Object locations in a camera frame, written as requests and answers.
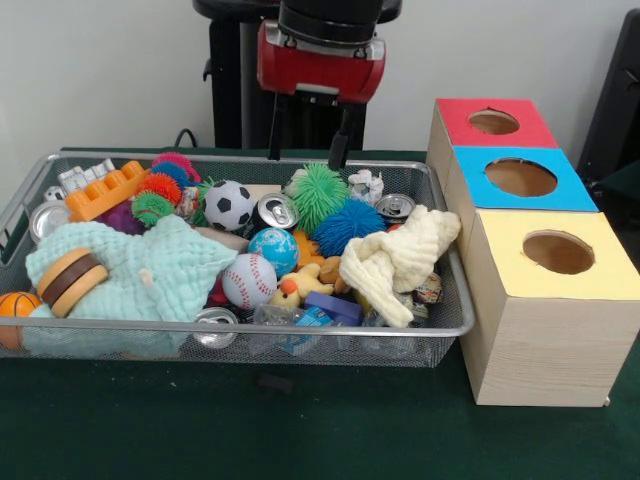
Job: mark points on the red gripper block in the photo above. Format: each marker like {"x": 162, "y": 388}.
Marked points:
{"x": 320, "y": 72}

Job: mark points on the cream yellow cloth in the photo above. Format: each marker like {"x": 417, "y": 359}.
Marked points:
{"x": 400, "y": 255}

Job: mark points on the white baseball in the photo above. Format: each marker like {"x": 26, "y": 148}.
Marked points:
{"x": 249, "y": 280}

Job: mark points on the shallow mesh bin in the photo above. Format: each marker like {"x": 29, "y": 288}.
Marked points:
{"x": 100, "y": 350}

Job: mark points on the wooden box with three holes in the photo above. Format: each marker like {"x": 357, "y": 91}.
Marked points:
{"x": 550, "y": 340}

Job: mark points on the green spiky ball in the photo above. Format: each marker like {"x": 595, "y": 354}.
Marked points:
{"x": 320, "y": 192}

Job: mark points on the blue spiky ball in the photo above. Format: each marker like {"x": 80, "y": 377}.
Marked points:
{"x": 350, "y": 225}

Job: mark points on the small soccer ball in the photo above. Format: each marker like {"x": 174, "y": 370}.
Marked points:
{"x": 229, "y": 205}

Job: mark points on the blue globe ball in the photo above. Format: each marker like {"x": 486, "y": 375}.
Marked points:
{"x": 273, "y": 246}

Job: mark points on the mint green cloth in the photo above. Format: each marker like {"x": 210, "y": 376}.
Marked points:
{"x": 165, "y": 270}

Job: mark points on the orange toy brick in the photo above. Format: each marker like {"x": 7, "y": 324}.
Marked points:
{"x": 100, "y": 196}

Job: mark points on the toy hamburger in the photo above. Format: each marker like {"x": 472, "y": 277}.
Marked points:
{"x": 72, "y": 282}

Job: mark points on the dark green table cloth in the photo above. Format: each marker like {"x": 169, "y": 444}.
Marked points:
{"x": 250, "y": 425}

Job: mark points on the black upright panel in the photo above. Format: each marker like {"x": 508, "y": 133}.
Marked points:
{"x": 620, "y": 100}

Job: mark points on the small orange basketball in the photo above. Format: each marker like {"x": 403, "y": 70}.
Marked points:
{"x": 17, "y": 305}

